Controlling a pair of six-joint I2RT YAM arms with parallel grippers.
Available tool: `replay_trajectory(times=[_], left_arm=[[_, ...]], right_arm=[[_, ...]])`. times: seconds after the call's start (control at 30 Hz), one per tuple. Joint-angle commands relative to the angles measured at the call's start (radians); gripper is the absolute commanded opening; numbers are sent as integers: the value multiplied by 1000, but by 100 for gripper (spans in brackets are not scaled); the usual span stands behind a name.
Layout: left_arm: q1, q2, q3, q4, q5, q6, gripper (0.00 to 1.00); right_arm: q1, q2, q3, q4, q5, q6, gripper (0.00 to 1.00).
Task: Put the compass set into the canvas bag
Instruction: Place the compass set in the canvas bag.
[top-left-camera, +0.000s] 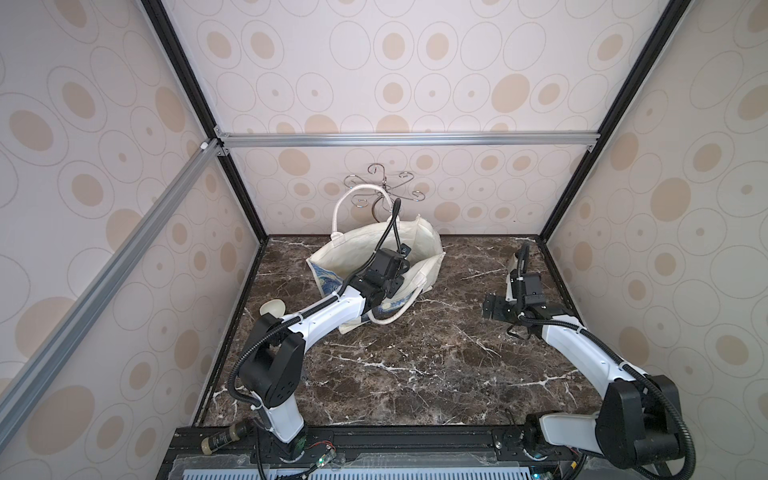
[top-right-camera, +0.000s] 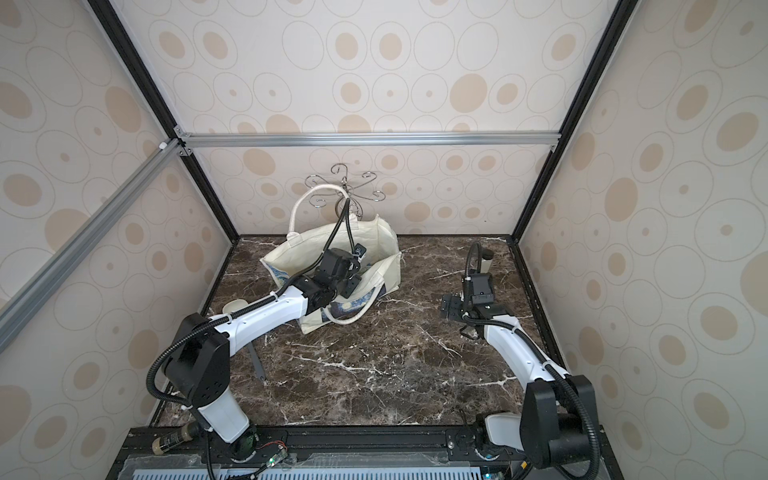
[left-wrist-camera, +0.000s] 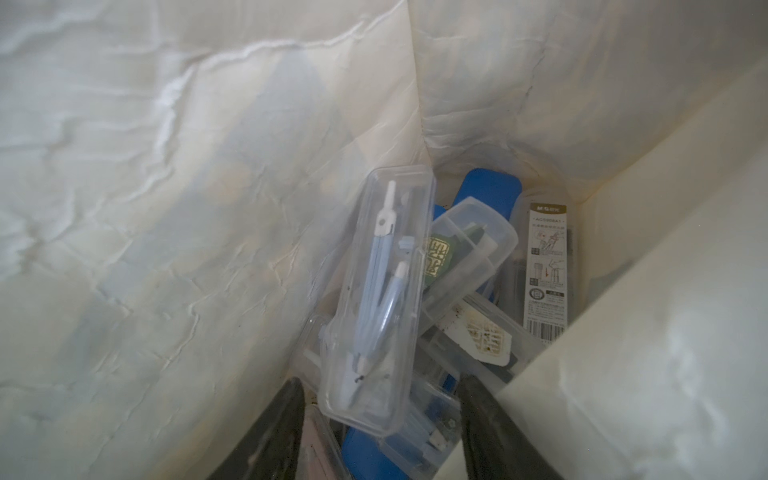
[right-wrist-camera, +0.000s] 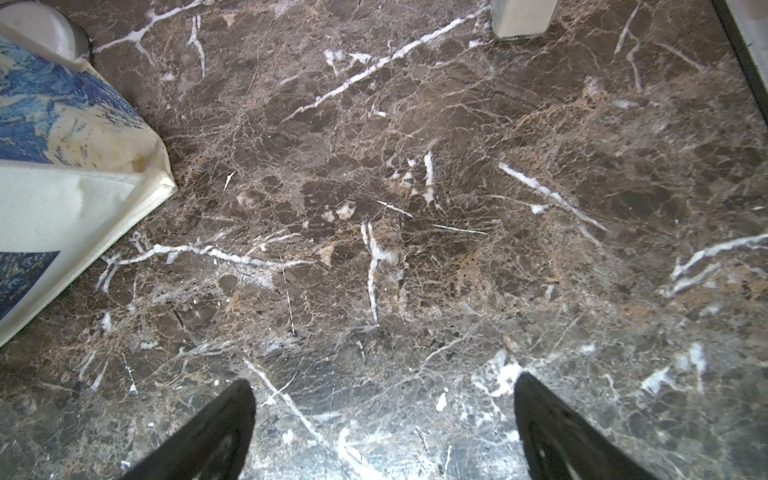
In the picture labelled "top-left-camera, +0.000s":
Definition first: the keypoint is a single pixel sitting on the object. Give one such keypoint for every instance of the black corner frame post right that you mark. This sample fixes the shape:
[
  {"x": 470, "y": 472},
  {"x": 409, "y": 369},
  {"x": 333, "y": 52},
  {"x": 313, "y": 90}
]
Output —
[{"x": 647, "y": 59}]

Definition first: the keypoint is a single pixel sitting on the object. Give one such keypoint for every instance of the diagonal aluminium rail left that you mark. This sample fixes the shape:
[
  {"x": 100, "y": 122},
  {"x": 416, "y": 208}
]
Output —
[{"x": 42, "y": 368}]

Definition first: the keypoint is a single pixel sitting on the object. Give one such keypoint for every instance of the black corner frame post left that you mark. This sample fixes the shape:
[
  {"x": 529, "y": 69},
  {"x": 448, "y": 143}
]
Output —
[{"x": 161, "y": 24}]

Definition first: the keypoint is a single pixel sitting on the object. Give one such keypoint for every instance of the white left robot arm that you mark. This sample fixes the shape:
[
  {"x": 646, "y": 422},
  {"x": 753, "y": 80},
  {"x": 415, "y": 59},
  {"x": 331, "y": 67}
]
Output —
[{"x": 268, "y": 371}]

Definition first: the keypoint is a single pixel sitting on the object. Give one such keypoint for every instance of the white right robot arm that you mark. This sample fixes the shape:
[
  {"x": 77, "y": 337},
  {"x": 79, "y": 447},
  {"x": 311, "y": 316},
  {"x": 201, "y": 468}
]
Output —
[{"x": 639, "y": 422}]

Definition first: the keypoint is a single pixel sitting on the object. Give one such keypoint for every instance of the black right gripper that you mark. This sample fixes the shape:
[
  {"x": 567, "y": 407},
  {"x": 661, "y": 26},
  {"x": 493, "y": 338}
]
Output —
[{"x": 496, "y": 306}]

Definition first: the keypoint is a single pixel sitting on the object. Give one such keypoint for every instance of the starry night canvas bag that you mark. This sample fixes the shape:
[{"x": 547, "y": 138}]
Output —
[{"x": 348, "y": 253}]

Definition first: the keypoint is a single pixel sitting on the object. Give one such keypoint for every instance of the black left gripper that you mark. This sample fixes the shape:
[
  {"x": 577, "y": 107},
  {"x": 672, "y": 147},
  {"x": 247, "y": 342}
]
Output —
[{"x": 397, "y": 281}]

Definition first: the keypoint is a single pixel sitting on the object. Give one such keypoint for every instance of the black corner frame post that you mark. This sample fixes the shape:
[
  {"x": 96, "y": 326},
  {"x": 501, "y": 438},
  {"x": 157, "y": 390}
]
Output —
[
  {"x": 647, "y": 59},
  {"x": 161, "y": 24}
]

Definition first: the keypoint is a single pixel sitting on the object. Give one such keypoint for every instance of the horizontal aluminium rail back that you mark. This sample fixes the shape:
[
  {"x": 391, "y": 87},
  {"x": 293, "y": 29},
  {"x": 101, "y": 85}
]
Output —
[{"x": 410, "y": 139}]

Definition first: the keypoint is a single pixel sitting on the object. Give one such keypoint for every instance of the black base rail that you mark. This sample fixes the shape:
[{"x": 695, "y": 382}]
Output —
[{"x": 367, "y": 452}]

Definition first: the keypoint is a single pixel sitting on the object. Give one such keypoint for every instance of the silver metal hook stand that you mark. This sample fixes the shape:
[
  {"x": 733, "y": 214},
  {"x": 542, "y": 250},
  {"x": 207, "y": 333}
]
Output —
[{"x": 399, "y": 185}]

